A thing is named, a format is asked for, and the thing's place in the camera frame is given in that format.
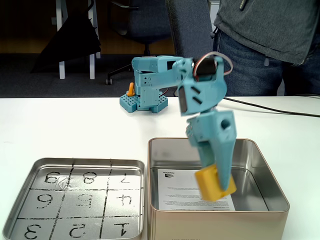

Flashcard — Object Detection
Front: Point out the yellow block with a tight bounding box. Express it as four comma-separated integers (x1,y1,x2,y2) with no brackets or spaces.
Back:
194,163,237,202

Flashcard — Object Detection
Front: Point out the printed white paper sheet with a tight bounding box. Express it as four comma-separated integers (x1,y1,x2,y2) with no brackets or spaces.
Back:
157,168,236,212

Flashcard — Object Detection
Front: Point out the gold metal tin box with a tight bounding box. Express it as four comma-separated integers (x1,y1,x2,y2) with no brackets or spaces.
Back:
146,136,291,240

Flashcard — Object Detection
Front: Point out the metal tin lid with numbers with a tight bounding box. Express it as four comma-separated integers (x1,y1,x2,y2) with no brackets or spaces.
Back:
0,156,146,240

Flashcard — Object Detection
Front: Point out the person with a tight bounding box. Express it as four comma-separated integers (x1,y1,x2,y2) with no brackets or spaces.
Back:
212,0,320,97

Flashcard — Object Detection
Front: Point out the dark office chair with wheels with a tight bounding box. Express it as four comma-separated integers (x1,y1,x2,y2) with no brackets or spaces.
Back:
104,0,176,86

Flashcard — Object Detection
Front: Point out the black triangular cloth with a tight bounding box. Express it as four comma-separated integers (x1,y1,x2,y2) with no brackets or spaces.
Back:
30,0,102,74

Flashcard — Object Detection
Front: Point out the black cable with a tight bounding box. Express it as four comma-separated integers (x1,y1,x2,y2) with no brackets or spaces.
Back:
223,93,320,118

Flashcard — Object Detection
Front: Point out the white desk frame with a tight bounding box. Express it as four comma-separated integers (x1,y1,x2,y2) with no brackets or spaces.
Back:
51,0,101,80

